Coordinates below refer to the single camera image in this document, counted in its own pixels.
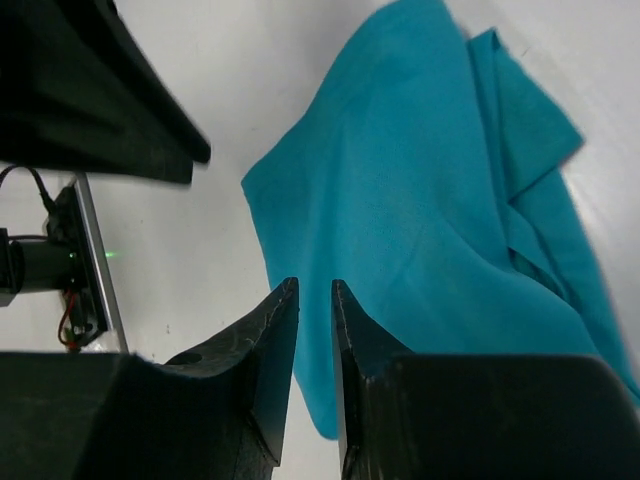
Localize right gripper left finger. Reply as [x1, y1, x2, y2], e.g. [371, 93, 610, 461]
[1, 278, 299, 479]

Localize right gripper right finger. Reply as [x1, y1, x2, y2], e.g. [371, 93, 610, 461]
[331, 280, 639, 479]

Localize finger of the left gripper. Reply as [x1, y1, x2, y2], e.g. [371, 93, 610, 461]
[1, 0, 211, 185]

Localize teal t shirt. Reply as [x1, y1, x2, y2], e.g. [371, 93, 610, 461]
[242, 1, 639, 440]

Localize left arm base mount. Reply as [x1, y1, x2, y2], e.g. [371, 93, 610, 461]
[1, 167, 129, 353]

